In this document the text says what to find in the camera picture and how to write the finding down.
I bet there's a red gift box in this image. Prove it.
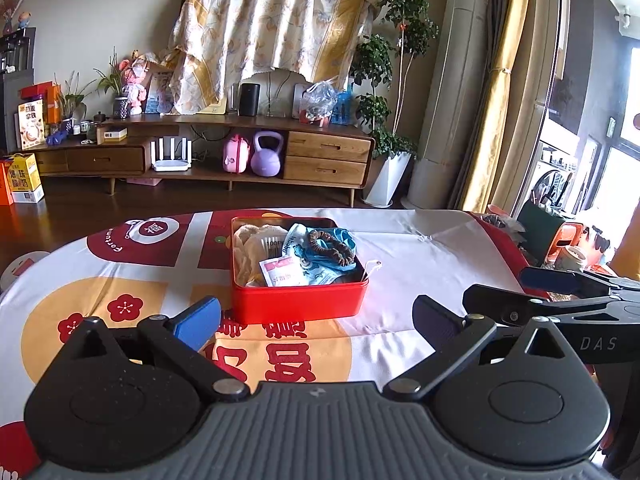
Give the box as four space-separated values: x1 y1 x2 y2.
19 81 55 102

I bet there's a yellow white food box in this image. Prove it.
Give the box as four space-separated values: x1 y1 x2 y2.
14 100 47 150

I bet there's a brown hair scrunchie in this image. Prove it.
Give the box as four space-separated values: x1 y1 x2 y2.
306 228 355 270

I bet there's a yellow white carton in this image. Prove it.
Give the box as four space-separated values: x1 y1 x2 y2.
7 152 46 205

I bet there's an orange gift carton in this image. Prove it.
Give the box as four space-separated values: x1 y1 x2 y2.
0 157 15 207

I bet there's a potted tree in white pot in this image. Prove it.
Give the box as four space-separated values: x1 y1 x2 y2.
349 0 441 209

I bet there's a light wooden drawer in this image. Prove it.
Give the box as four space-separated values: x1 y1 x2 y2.
287 130 374 164
283 155 369 187

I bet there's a pink doll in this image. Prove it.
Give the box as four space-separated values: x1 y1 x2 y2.
121 49 151 115

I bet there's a small white brown box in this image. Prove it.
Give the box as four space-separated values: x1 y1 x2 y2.
95 126 129 145

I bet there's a wooden TV cabinet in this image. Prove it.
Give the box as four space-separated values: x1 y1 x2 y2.
32 114 376 209

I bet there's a green mug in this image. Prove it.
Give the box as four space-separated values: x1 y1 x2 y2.
554 244 586 271

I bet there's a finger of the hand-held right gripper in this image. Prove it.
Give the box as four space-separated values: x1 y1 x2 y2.
462 284 611 329
520 266 640 295

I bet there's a vase with dried flowers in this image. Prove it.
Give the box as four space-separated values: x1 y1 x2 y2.
0 0 42 36

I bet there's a purple kettlebell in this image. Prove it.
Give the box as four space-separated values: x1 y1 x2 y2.
249 130 287 177

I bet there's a black speaker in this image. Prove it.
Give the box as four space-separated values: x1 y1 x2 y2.
238 82 262 117

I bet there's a blue bottle pack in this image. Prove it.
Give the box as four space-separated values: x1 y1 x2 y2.
330 87 355 127

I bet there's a dark wooden drawer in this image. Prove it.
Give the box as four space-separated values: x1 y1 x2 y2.
67 146 146 175

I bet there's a white packet with red label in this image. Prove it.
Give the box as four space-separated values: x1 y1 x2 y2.
258 253 307 288

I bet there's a beige standing air conditioner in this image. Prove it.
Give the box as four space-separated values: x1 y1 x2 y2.
399 0 494 211

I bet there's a blue picture frame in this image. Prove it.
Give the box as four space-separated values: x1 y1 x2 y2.
144 70 175 115

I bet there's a green orange utensil holder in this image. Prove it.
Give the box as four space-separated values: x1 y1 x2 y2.
514 179 584 266

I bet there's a dark grey cabinet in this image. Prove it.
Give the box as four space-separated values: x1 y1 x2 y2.
0 67 36 154

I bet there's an orange box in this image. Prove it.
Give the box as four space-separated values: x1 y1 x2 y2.
46 85 64 124

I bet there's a plastic bag with dark items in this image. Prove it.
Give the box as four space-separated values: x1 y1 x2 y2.
472 203 526 241

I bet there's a floral cloth cover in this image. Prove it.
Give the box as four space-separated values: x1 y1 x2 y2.
167 0 381 116

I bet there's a small potted plant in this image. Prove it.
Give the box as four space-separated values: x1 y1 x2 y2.
53 70 94 134

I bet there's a clear bag of cotton swabs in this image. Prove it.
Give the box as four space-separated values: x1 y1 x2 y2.
263 236 290 261

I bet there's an orchid plant in dark pot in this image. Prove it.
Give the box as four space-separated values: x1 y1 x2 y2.
93 47 132 120

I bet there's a white printed plastic bag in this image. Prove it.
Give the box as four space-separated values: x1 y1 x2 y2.
284 224 347 287

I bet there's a white router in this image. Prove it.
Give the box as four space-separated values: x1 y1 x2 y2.
150 137 194 173

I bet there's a beige curved board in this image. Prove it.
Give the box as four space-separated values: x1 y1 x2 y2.
247 70 311 117

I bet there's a black drink machine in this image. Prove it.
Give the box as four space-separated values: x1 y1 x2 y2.
0 27 37 74

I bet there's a clear plastic bag of items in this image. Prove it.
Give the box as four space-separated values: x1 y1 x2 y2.
298 79 339 129

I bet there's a red white printed tablecloth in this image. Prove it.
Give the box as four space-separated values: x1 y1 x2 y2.
0 207 552 480

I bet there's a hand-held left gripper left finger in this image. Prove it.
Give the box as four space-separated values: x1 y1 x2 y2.
64 296 251 404

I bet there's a yellow curtain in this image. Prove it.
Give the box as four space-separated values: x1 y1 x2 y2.
457 0 536 214

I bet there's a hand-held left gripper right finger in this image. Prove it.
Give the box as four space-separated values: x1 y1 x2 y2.
382 294 576 403

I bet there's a red tin box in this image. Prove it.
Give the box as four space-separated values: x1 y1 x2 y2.
229 216 371 326

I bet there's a white knit cloth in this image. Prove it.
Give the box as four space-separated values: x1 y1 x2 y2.
232 224 292 287

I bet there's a pink small case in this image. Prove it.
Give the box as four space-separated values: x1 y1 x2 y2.
222 133 251 175

